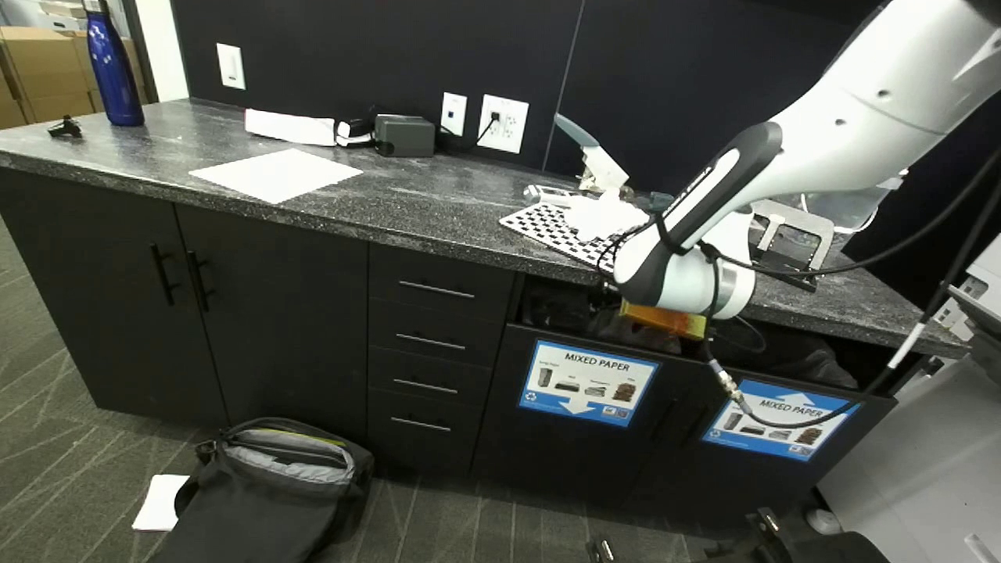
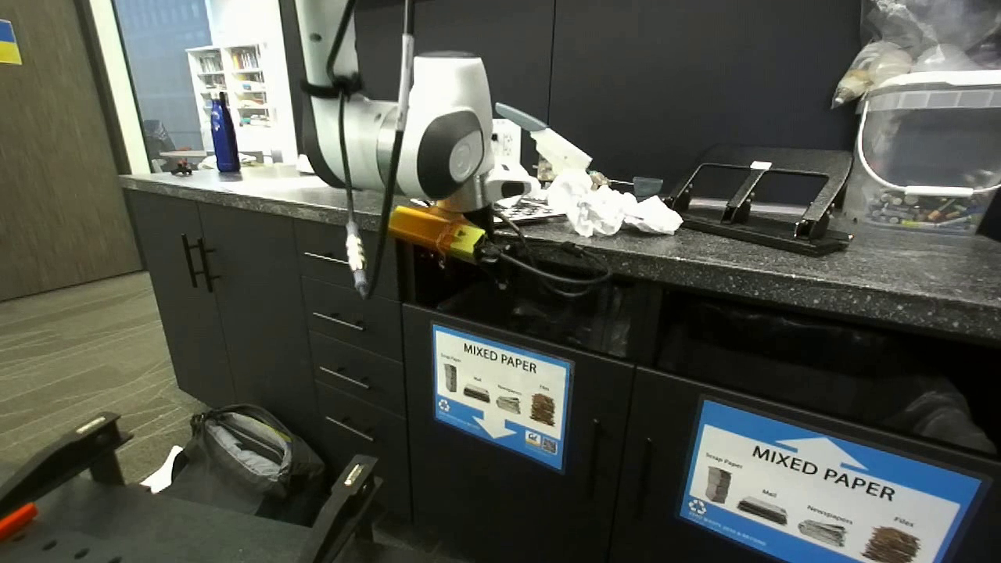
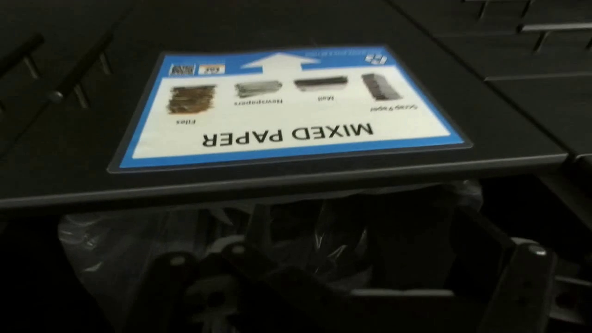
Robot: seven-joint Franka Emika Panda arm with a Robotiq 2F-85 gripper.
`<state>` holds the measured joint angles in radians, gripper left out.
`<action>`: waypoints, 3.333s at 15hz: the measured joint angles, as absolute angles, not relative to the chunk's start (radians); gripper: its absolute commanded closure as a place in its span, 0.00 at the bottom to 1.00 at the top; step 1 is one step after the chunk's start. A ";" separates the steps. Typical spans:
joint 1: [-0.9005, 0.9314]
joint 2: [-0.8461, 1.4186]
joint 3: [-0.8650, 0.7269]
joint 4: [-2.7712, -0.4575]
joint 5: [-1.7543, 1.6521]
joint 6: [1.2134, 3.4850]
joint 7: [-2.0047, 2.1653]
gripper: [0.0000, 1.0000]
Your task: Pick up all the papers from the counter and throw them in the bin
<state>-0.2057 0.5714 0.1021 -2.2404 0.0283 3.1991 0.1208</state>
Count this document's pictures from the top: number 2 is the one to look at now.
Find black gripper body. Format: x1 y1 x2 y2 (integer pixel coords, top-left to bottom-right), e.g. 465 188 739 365
485 216 524 262

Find white paper ball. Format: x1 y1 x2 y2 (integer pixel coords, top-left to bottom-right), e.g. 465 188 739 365
543 169 590 216
622 195 688 238
573 186 631 241

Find black counter cabinet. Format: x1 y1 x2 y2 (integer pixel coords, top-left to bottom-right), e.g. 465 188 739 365
118 169 1001 563

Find mixed paper sign down arrow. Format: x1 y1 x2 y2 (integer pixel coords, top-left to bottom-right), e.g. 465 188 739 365
429 318 575 475

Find white shelf unit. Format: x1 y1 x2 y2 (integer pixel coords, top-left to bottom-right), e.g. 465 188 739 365
183 40 279 169

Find blue water bottle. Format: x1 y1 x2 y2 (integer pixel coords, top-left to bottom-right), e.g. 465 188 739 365
206 92 244 177

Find black cart leg white label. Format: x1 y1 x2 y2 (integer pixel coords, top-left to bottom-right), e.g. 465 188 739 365
0 409 132 511
295 453 383 563

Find small black object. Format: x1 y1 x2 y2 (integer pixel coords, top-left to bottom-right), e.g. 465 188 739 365
154 149 213 176

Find dark grey backpack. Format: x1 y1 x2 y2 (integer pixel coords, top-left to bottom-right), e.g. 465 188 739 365
169 404 331 525

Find mixed paper sign up arrow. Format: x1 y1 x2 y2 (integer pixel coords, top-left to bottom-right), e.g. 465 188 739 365
680 396 988 563

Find small white paper slip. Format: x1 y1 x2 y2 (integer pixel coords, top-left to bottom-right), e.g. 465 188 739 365
138 449 183 493

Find clear plastic container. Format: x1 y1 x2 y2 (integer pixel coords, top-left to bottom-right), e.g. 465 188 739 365
854 65 1001 235

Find grey robot cart platform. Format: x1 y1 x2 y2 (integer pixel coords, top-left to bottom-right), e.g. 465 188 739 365
0 485 347 563

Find clear plastic bag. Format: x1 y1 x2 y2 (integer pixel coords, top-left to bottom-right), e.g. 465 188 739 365
833 0 1001 107

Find blue yellow flag sticker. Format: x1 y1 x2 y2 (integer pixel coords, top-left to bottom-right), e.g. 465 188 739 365
0 17 26 68

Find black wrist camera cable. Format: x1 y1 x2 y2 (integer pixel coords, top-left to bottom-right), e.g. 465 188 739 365
478 213 615 305

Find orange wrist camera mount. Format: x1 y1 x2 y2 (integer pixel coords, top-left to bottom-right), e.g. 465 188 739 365
388 201 493 267

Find white double wall outlet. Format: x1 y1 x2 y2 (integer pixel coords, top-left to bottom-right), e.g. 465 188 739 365
490 115 524 173

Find white tool teal handle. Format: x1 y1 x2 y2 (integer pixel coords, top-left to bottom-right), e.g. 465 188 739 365
490 99 593 191

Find black cable silver connector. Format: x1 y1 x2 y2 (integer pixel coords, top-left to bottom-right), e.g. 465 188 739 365
329 0 419 305

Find black drawer silver handle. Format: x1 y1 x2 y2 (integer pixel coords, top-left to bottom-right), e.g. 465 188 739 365
300 285 404 358
305 342 407 415
308 400 411 493
295 223 399 296

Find orange clamp handle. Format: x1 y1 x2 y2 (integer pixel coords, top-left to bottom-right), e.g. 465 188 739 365
0 501 39 545

